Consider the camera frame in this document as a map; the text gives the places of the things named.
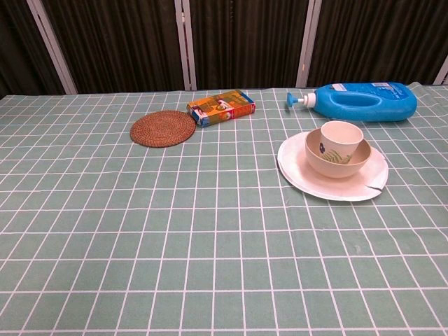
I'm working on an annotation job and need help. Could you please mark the round woven rattan coaster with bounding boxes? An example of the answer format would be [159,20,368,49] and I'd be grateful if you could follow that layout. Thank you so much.
[129,109,197,149]

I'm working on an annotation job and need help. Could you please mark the white partition frame post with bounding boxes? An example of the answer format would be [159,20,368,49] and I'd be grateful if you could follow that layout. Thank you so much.
[27,0,78,95]
[295,0,323,88]
[433,61,448,86]
[174,0,197,92]

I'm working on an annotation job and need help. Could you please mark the white cracked plate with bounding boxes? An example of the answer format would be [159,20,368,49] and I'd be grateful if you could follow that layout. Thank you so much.
[276,129,390,202]

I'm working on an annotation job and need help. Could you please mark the green checked tablecloth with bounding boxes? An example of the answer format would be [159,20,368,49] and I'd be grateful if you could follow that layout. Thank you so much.
[0,82,448,336]

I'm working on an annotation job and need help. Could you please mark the blue pump detergent bottle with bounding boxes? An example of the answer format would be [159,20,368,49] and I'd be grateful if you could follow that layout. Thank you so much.
[286,82,419,123]

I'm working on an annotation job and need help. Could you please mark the cream bowl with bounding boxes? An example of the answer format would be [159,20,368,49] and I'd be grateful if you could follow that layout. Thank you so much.
[304,127,372,179]

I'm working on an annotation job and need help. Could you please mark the small cream flower-print cup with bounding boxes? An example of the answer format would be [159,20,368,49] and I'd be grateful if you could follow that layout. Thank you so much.
[318,120,364,165]

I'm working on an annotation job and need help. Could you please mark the dark pleated screen panel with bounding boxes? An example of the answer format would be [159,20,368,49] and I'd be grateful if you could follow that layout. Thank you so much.
[307,0,448,88]
[41,0,186,95]
[0,0,68,101]
[188,0,311,90]

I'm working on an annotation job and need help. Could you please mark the orange printed carton box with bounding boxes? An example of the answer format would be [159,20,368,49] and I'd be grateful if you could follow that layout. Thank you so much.
[186,89,256,129]

